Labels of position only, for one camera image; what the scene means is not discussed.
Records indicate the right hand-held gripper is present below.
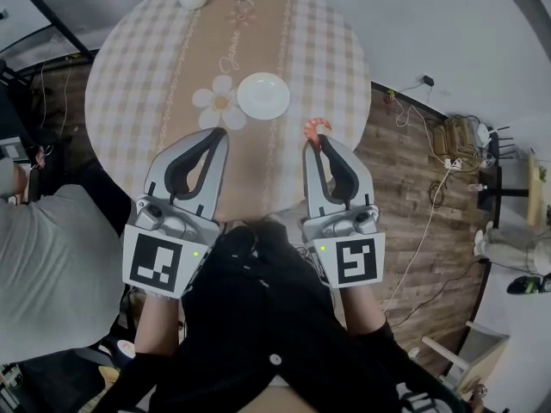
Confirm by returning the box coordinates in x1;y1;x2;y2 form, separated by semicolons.
300;137;387;291

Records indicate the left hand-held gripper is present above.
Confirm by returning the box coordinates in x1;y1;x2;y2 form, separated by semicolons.
121;126;231;301

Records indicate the small pink toy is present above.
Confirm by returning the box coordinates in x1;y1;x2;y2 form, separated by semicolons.
303;117;334;152

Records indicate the white round plate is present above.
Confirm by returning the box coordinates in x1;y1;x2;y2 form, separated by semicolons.
236;71;292;121

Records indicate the person's right forearm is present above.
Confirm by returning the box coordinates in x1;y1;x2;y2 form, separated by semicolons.
338;285;436;413

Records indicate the person's left forearm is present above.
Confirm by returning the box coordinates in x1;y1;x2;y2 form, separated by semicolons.
105;293;183;413

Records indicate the stack of brown boxes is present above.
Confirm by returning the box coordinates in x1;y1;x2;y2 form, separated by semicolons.
429;115;480;163

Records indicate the person's black clothing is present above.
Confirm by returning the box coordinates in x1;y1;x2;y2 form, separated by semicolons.
105;219;449;413

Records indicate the black floor stand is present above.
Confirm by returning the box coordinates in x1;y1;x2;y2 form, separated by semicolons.
476;142;529;211

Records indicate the white router with black antennas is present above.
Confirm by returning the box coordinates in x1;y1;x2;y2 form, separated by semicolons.
474;121;518;159

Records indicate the black office chair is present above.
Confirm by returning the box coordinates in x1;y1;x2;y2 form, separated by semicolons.
0;58;34;145

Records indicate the light wooden board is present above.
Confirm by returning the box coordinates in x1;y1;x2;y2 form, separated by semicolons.
526;151;551;228

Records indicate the black and green vacuum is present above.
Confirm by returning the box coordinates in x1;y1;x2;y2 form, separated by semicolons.
505;273;551;296

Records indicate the white shelf unit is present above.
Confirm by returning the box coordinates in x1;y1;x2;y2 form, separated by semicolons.
420;319;511;402

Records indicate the black bag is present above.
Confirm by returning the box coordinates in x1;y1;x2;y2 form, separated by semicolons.
0;350;126;413

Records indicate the long white cable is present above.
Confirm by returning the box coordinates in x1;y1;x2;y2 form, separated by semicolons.
381;96;457;313

